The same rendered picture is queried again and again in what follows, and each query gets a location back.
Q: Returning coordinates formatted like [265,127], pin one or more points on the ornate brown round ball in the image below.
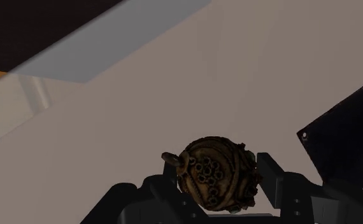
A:
[217,175]

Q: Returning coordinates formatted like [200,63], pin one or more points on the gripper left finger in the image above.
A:
[156,192]

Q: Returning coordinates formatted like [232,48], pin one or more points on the black flat tablet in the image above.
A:
[346,139]

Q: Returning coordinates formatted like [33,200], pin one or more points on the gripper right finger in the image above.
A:
[296,192]

